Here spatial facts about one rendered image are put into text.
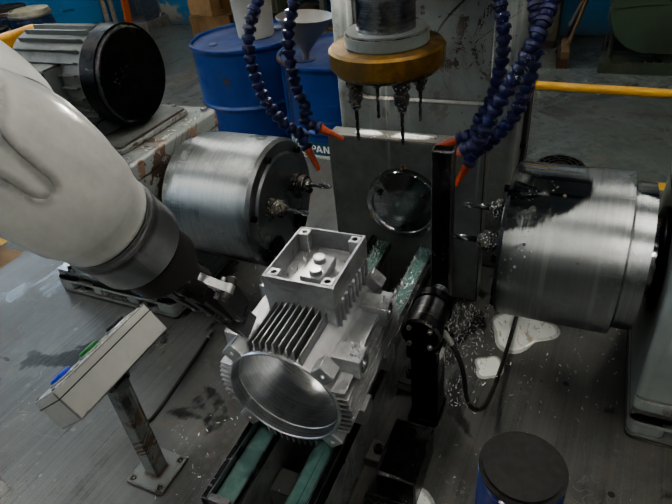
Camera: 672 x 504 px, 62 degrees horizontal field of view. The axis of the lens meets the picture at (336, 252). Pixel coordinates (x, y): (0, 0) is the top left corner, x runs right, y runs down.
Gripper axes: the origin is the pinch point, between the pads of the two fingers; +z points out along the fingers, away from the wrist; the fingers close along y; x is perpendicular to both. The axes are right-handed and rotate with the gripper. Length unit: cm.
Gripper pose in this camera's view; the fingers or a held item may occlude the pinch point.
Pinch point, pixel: (236, 317)
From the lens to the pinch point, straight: 71.2
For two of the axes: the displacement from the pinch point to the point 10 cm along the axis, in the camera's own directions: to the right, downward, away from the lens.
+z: 2.8, 4.2, 8.6
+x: -3.0, 8.9, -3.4
